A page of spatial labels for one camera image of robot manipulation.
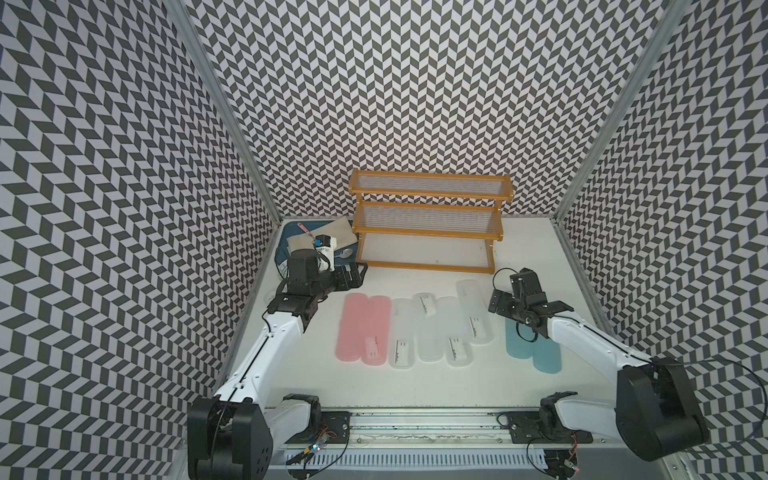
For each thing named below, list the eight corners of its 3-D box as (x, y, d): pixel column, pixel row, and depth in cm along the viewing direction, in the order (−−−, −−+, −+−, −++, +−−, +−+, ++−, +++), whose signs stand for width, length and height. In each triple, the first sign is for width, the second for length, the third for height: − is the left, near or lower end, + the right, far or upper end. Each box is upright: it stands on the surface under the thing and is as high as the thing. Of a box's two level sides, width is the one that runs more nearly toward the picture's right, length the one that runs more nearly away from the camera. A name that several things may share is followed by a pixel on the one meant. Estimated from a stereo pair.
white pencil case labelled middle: (440, 366, 85) (441, 363, 83) (434, 300, 98) (435, 296, 96) (472, 366, 85) (474, 363, 83) (462, 300, 98) (463, 296, 96)
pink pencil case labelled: (361, 365, 85) (361, 363, 83) (367, 299, 99) (366, 295, 97) (389, 365, 85) (389, 363, 83) (391, 299, 99) (390, 295, 97)
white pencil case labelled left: (388, 369, 84) (388, 367, 83) (390, 300, 98) (389, 297, 96) (417, 369, 84) (417, 367, 83) (414, 300, 98) (415, 297, 96)
